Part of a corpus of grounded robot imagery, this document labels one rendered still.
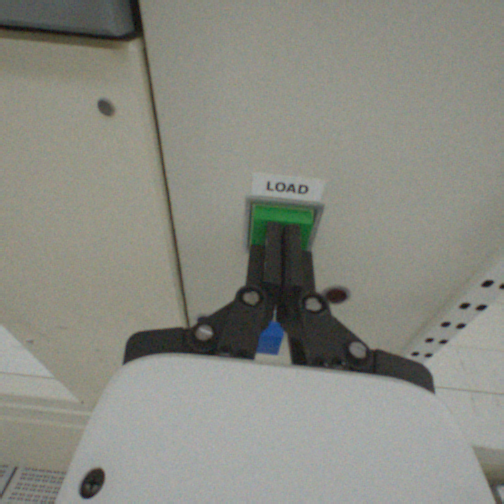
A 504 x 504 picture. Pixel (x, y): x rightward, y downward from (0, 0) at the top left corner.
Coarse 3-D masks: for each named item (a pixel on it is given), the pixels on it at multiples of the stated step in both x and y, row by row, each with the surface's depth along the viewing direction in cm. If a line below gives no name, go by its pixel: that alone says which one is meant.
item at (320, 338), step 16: (304, 304) 11; (320, 304) 11; (304, 320) 10; (320, 320) 10; (288, 336) 12; (304, 336) 10; (320, 336) 10; (336, 336) 10; (304, 352) 12; (320, 352) 9; (336, 352) 9; (336, 368) 9
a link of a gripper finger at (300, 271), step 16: (288, 224) 14; (288, 240) 13; (288, 256) 12; (304, 256) 13; (288, 272) 11; (304, 272) 12; (288, 288) 11; (304, 288) 12; (288, 304) 11; (288, 320) 11; (336, 320) 11; (352, 336) 10; (352, 352) 10; (368, 352) 10; (352, 368) 10; (368, 368) 10
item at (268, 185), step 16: (256, 176) 13; (272, 176) 13; (256, 192) 14; (272, 192) 14; (288, 192) 14; (304, 192) 14; (320, 192) 14; (304, 208) 14; (320, 208) 14; (464, 304) 18; (416, 352) 22
